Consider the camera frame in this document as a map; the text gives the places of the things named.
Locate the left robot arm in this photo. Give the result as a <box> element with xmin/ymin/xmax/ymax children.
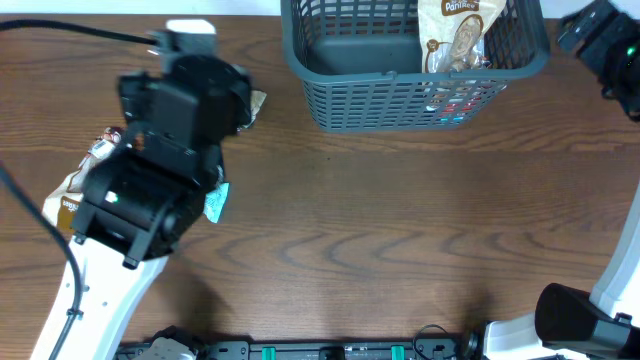
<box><xmin>32</xmin><ymin>19</ymin><xmax>252</xmax><ymax>359</ymax></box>

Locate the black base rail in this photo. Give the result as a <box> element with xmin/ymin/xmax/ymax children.
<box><xmin>113</xmin><ymin>327</ymin><xmax>485</xmax><ymax>360</ymax></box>

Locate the blue multicolour snack pack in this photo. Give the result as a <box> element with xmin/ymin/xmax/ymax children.
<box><xmin>423</xmin><ymin>79</ymin><xmax>508</xmax><ymax>125</ymax></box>

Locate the grey plastic basket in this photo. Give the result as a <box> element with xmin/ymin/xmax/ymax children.
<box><xmin>280</xmin><ymin>0</ymin><xmax>550</xmax><ymax>133</ymax></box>

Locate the beige snack bag top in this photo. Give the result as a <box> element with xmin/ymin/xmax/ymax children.
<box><xmin>238</xmin><ymin>90</ymin><xmax>267</xmax><ymax>130</ymax></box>

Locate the beige brown snack bag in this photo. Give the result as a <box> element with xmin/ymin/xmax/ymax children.
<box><xmin>42</xmin><ymin>127</ymin><xmax>125</xmax><ymax>231</ymax></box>
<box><xmin>417</xmin><ymin>0</ymin><xmax>506</xmax><ymax>73</ymax></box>

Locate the mint green snack packet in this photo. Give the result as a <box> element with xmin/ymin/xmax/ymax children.
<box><xmin>203</xmin><ymin>166</ymin><xmax>230</xmax><ymax>224</ymax></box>

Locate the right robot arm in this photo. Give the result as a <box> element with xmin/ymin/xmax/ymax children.
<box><xmin>460</xmin><ymin>0</ymin><xmax>639</xmax><ymax>359</ymax></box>

